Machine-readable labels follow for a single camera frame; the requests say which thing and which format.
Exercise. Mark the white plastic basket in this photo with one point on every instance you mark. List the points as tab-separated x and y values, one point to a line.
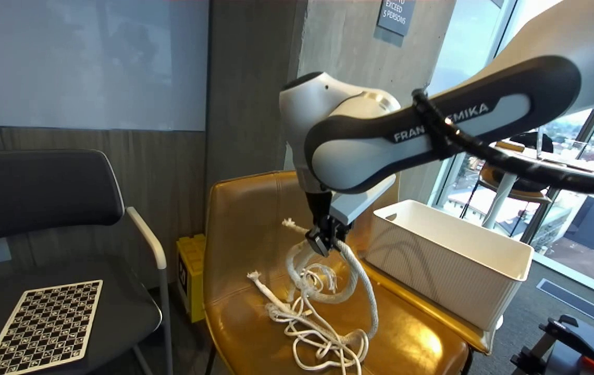
448	266

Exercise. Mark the white wall whiteboard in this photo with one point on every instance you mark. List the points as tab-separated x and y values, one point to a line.
88	62

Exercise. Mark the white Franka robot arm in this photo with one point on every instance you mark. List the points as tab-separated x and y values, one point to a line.
380	132

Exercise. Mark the black office chair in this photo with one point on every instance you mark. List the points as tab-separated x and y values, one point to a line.
31	200

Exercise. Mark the round wooden side table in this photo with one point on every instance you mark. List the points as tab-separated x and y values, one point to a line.
518	187

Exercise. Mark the yellow box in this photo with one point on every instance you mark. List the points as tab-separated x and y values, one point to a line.
191	278

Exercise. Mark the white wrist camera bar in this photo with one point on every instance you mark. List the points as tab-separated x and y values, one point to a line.
361	200

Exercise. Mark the white perforated panel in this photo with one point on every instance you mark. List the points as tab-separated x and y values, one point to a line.
45	322

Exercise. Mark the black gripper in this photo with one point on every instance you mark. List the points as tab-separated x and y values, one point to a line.
320	215

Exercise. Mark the grey occupancy sign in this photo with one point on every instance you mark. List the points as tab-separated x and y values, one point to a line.
395	14

